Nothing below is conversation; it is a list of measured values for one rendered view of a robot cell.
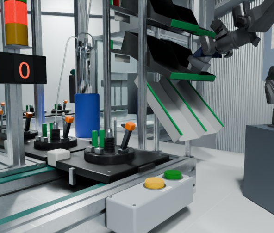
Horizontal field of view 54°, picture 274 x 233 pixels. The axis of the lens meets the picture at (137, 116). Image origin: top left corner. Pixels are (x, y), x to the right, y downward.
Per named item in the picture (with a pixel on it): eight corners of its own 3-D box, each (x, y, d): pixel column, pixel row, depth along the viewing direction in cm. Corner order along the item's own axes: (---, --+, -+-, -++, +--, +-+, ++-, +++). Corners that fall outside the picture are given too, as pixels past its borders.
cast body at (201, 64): (206, 71, 100) (217, 55, 96) (201, 71, 96) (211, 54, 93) (190, 59, 104) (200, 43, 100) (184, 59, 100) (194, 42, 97)
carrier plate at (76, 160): (169, 162, 77) (169, 154, 77) (109, 184, 58) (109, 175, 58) (109, 150, 92) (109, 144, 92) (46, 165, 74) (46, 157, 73)
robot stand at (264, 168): (328, 211, 65) (334, 130, 63) (279, 218, 62) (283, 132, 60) (284, 191, 79) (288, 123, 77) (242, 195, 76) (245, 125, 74)
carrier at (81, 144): (106, 149, 93) (106, 113, 92) (44, 164, 75) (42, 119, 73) (64, 141, 108) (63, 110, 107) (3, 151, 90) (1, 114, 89)
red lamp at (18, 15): (31, 25, 65) (31, 4, 64) (11, 21, 61) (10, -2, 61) (21, 28, 68) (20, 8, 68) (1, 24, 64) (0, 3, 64)
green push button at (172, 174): (184, 180, 61) (184, 171, 61) (175, 185, 58) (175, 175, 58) (169, 176, 63) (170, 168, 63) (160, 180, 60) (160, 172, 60)
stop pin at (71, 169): (76, 184, 66) (76, 168, 65) (72, 185, 65) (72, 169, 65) (73, 182, 67) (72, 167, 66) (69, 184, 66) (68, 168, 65)
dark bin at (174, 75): (195, 80, 93) (203, 60, 90) (169, 80, 84) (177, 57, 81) (146, 53, 111) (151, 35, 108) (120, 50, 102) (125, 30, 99)
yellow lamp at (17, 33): (32, 46, 65) (31, 25, 65) (12, 43, 62) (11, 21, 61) (22, 48, 69) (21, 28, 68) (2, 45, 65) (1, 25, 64)
